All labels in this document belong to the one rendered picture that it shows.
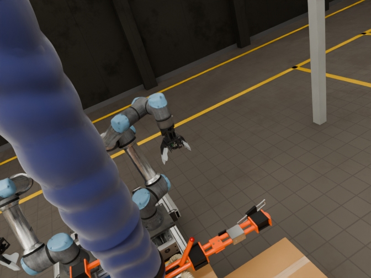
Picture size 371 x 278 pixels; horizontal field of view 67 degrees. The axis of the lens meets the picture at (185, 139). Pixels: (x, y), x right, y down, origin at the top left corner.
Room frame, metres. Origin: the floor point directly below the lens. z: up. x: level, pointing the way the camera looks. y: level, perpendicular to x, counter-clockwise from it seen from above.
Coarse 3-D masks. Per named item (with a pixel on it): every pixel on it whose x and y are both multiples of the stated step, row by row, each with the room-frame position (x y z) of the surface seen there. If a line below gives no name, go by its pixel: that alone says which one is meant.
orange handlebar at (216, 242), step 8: (240, 224) 0.92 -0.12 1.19; (248, 224) 0.92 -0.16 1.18; (248, 232) 0.87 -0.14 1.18; (216, 240) 0.87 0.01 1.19; (216, 248) 0.83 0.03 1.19; (224, 248) 0.84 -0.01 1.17; (88, 264) 0.99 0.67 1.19; (96, 264) 0.98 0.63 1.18; (176, 264) 0.83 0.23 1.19; (184, 264) 0.81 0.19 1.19; (176, 272) 0.79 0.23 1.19
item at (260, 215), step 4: (256, 212) 0.95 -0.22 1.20; (260, 212) 0.94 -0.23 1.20; (264, 212) 0.93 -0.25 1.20; (252, 216) 0.93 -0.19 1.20; (256, 216) 0.92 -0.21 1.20; (260, 216) 0.92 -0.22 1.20; (264, 216) 0.91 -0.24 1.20; (268, 216) 0.90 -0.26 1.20; (252, 220) 0.91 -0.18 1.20; (256, 220) 0.90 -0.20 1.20; (260, 220) 0.90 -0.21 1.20; (264, 220) 0.89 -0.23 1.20; (268, 220) 0.90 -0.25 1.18; (252, 224) 0.90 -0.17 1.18; (256, 224) 0.88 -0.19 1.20; (260, 224) 0.89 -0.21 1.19; (264, 224) 0.89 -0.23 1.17; (268, 224) 0.89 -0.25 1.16; (256, 228) 0.87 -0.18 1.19; (260, 228) 0.88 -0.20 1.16
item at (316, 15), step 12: (312, 0) 3.08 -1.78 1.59; (324, 0) 3.06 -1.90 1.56; (312, 12) 3.09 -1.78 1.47; (324, 12) 3.06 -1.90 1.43; (312, 24) 3.09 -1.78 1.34; (324, 24) 3.06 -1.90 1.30; (312, 36) 3.10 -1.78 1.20; (324, 36) 3.06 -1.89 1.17; (312, 48) 3.11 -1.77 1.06; (324, 48) 3.06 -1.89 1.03; (312, 60) 3.11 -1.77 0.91; (324, 60) 3.06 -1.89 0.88; (312, 72) 3.12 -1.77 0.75; (324, 72) 3.06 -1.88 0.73; (312, 84) 3.13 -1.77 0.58; (324, 84) 3.06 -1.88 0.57; (312, 96) 3.14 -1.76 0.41; (324, 96) 3.06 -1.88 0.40; (312, 108) 3.14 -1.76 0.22; (324, 108) 3.06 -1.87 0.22; (324, 120) 3.06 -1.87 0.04
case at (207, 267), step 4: (208, 264) 0.94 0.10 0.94; (188, 268) 0.96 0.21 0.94; (200, 268) 0.93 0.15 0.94; (204, 268) 0.93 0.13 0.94; (208, 268) 0.92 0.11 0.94; (192, 272) 0.92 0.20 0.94; (196, 272) 0.92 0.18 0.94; (200, 272) 0.91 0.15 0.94; (204, 272) 0.90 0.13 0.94; (208, 272) 0.89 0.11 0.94; (212, 272) 0.89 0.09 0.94; (196, 276) 0.90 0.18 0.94; (200, 276) 0.89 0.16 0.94; (204, 276) 0.88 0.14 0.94; (208, 276) 0.87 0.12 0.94; (212, 276) 0.87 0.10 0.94; (216, 276) 0.86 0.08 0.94
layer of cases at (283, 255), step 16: (288, 240) 1.19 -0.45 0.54; (256, 256) 1.15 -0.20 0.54; (272, 256) 1.12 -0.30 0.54; (288, 256) 1.08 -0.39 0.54; (304, 256) 1.05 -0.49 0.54; (240, 272) 1.08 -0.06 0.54; (256, 272) 1.05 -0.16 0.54; (272, 272) 1.01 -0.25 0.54; (288, 272) 0.98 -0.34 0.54; (304, 272) 0.95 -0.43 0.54; (320, 272) 0.92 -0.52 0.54
